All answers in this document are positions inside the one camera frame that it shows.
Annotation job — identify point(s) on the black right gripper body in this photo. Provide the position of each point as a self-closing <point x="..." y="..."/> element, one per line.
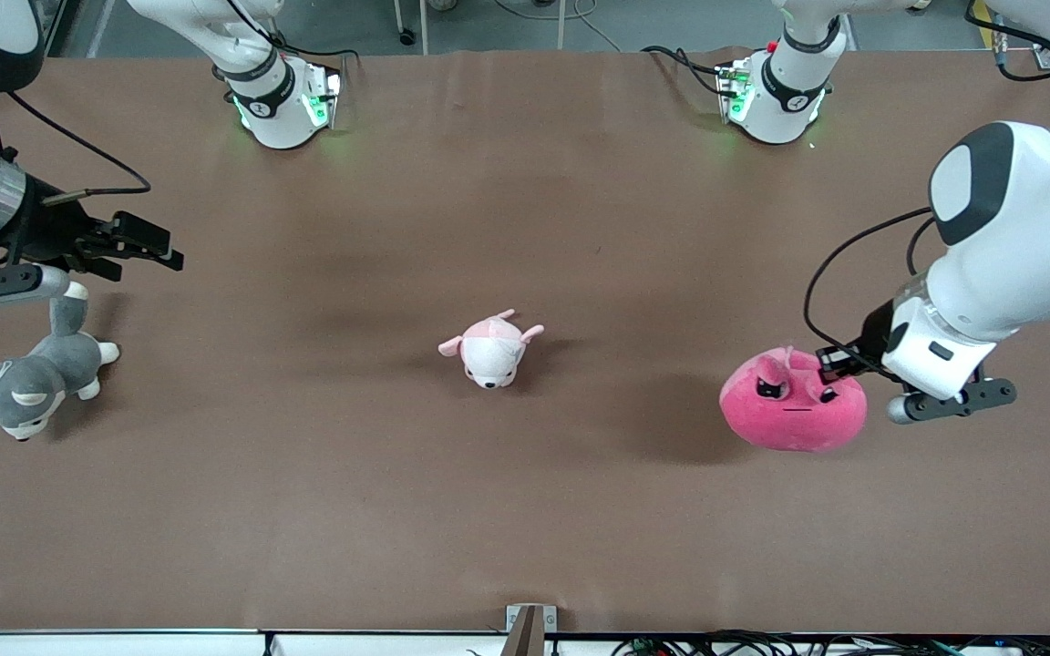
<point x="44" y="233"/>

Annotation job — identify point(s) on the pale pink puppy plush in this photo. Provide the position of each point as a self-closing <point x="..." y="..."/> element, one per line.
<point x="491" y="355"/>

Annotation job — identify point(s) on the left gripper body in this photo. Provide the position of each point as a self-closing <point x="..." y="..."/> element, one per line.
<point x="873" y="334"/>

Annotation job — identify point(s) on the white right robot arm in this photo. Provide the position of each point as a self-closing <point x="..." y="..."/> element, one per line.
<point x="283" y="109"/>

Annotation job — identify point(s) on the white table edge rail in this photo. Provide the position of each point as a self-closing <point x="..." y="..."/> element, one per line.
<point x="124" y="645"/>

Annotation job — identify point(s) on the round pink plush toy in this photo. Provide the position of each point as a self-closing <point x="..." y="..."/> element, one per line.
<point x="789" y="424"/>

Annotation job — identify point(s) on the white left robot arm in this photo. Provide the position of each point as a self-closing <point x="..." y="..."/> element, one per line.
<point x="1026" y="246"/>

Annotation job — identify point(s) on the brown table cover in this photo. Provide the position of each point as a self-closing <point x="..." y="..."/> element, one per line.
<point x="580" y="510"/>

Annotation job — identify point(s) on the grey husky plush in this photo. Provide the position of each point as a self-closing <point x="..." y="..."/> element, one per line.
<point x="24" y="387"/>

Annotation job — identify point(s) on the metal table bracket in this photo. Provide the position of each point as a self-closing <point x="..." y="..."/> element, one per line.
<point x="550" y="620"/>

